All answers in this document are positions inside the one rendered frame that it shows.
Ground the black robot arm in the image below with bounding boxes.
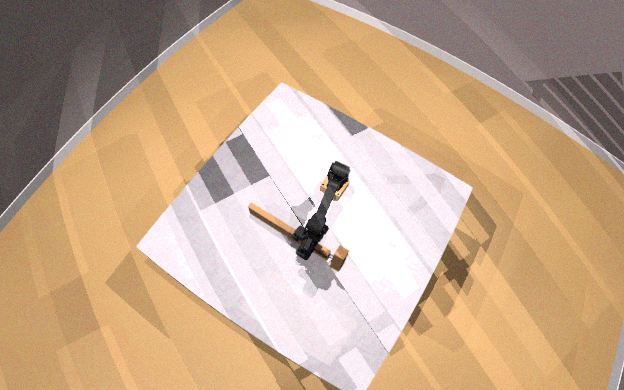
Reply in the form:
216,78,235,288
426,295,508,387
292,160,351,256

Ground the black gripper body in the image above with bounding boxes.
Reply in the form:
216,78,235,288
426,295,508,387
296,224,329,260

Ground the wooden post with vertical slot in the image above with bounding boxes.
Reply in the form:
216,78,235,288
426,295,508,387
330,245,349,271

